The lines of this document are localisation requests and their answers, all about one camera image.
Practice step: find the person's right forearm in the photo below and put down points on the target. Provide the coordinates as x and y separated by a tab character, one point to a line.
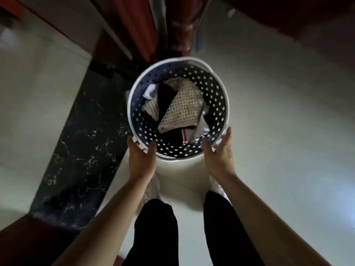
258	218

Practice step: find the person's black trousers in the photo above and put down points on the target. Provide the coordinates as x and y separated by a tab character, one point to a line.
155	235

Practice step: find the white perforated laundry basket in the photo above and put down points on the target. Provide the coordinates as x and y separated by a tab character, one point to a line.
177	159

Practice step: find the plain white garment clothes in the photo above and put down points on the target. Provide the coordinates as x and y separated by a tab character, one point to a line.
150	90

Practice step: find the person's left forearm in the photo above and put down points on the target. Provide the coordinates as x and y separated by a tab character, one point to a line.
111	221

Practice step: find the carved dark wooden post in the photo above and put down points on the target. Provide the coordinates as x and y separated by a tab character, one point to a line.
183	24

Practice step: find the person's left hand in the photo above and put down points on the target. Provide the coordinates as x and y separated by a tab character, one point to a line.
141	160

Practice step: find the person's right hand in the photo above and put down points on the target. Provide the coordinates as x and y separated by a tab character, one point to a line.
220	159

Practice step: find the black garment clothes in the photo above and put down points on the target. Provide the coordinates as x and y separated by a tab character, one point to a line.
164	96

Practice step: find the person's light shoe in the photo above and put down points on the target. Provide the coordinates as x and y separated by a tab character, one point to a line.
217	188
152	191

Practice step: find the red-brown wooden door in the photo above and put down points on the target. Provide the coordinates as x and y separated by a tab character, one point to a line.
130	27

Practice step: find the person's left light shoe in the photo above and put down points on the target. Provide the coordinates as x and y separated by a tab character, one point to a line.
152	191

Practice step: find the person's right light shoe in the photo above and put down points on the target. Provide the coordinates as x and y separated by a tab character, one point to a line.
217	188

